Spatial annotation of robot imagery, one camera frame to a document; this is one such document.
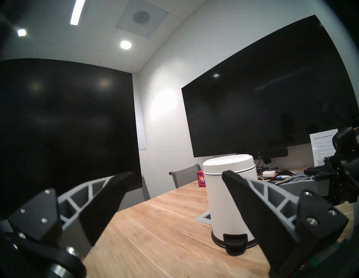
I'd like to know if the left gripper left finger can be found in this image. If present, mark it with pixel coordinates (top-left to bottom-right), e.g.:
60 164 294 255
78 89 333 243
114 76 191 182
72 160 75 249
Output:
8 172 135 248

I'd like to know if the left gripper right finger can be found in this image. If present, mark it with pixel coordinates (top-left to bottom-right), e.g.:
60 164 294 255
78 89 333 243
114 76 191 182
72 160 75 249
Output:
222 170 349 277

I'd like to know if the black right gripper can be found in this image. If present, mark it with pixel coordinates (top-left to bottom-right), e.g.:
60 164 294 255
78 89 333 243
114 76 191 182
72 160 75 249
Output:
276 152 359 205

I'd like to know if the white pedal trash can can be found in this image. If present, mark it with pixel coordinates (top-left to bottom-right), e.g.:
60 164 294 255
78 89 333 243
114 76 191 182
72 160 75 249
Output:
202 154 258 256

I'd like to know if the black curved desktop monitor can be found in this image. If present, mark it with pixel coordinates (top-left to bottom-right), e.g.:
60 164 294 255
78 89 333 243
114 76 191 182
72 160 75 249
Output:
0 58 142 222

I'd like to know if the white meeting room sign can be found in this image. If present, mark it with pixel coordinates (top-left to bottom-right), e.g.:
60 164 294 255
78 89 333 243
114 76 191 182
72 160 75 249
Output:
309 129 338 167

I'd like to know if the black video conference bar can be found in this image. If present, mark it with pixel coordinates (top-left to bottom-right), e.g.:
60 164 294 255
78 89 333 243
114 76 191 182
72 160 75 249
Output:
235 147 289 165

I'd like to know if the grey table power outlet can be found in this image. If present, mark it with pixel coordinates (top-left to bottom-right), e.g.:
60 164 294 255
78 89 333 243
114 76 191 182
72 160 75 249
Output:
194 212 212 224

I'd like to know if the grey mesh office chair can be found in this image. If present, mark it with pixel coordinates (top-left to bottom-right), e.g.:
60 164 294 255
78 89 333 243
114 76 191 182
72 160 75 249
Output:
140 175 152 201
169 164 202 189

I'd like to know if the round ceiling speaker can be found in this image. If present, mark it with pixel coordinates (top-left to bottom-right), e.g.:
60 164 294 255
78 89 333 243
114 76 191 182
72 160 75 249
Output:
133 11 150 24

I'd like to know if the linear ceiling light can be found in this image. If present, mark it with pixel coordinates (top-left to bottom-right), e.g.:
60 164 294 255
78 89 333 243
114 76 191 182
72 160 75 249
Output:
70 0 85 26

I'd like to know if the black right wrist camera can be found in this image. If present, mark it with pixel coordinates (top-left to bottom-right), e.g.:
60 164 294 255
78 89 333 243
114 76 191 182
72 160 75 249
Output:
332 126 358 153

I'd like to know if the plain wall whiteboard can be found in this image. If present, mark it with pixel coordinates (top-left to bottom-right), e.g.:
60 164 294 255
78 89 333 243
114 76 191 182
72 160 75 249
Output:
135 95 148 150

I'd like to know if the large black wall television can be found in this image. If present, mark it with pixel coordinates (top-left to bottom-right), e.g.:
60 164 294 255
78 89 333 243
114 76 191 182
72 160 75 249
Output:
181 15 359 158

